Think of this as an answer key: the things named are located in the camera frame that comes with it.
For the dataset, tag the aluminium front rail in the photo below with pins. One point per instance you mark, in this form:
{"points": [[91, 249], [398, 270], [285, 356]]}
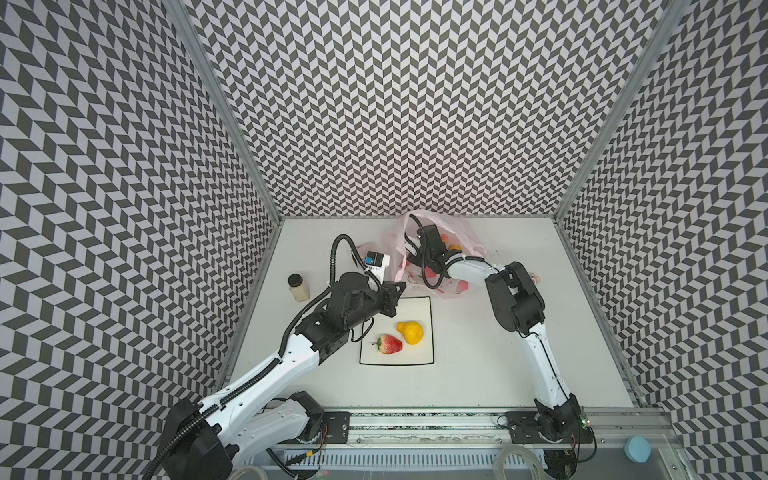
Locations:
{"points": [[477, 427]]}

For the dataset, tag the clear tube loop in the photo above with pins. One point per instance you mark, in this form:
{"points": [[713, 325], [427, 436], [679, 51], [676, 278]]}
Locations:
{"points": [[516, 457]]}

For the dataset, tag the teal round cap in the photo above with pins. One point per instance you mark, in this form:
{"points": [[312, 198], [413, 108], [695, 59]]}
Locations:
{"points": [[637, 449]]}

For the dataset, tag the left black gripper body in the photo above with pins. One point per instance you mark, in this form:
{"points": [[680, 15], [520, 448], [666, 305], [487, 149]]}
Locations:
{"points": [[373, 304]]}

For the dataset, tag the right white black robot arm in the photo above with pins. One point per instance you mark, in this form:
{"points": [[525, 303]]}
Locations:
{"points": [[519, 308]]}

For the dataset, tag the pink plastic bag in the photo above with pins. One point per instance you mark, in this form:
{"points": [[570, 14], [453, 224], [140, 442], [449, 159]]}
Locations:
{"points": [[463, 270]]}

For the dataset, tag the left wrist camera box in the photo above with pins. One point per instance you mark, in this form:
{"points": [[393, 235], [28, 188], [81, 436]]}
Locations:
{"points": [[377, 263]]}

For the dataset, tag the small jar black lid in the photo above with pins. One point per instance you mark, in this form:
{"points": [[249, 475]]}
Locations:
{"points": [[298, 287]]}

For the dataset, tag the fake strawberry with leaves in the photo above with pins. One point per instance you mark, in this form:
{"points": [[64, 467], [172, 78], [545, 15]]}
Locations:
{"points": [[388, 345]]}

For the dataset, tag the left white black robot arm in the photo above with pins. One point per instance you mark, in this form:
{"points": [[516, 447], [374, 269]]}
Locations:
{"points": [[205, 440]]}

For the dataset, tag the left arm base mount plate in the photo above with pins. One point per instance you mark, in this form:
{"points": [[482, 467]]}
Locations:
{"points": [[332, 427]]}

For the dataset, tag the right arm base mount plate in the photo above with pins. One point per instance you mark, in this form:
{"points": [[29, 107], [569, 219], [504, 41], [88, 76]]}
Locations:
{"points": [[524, 428]]}

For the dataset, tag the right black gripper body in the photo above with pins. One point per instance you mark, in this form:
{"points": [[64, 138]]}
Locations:
{"points": [[430, 245]]}

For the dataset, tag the white square plate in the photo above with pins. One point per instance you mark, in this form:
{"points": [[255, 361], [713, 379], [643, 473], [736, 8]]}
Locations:
{"points": [[416, 309]]}

